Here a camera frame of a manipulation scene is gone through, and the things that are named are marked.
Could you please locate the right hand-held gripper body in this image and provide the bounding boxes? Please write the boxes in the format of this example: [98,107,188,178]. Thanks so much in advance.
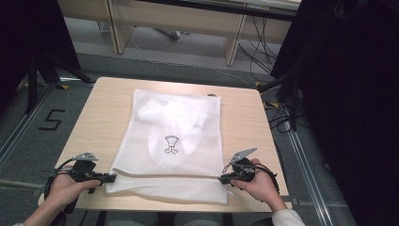
[229,147,259,184]

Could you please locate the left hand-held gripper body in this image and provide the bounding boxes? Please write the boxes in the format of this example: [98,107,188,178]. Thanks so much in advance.
[71,151,99,184]

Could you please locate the white mesh laundry bag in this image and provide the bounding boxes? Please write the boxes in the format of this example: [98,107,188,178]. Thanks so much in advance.
[104,89,235,205]

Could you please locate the person's right hand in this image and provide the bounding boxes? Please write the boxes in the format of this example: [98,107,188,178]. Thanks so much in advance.
[231,157,280,205]

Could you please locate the person's left hand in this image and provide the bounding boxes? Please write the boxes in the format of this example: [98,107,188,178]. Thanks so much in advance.
[46,173,102,212]

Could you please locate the person's legs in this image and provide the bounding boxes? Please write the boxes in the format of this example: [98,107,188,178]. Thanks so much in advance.
[104,211,226,226]

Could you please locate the white garment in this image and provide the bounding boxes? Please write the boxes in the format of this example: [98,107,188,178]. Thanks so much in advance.
[137,95,209,170]

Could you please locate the black tripod stand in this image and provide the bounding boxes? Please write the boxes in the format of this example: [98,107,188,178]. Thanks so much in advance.
[258,70,312,132]
[24,51,96,115]

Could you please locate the black curtain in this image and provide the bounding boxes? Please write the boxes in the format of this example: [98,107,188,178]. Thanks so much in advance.
[271,0,399,226]
[0,0,81,106]

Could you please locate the beige wooden desk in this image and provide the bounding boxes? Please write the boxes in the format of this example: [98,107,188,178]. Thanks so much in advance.
[56,0,303,67]

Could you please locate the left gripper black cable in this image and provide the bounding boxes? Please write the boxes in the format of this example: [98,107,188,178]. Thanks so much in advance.
[43,157,77,202]

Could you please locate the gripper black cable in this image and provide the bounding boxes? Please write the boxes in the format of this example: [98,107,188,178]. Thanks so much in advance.
[253,162,281,195]
[43,157,77,202]

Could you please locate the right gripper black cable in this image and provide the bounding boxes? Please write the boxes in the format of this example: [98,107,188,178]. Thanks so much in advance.
[253,162,281,195]

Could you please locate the black floor cable bundle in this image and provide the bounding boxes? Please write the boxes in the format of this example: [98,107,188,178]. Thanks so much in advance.
[263,99,311,135]

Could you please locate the metal floor rail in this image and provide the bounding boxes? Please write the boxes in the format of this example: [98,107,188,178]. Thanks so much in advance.
[283,105,335,226]
[0,84,55,169]

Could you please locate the hanging black cables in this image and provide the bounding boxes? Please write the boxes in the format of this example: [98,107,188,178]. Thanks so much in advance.
[237,15,283,81]

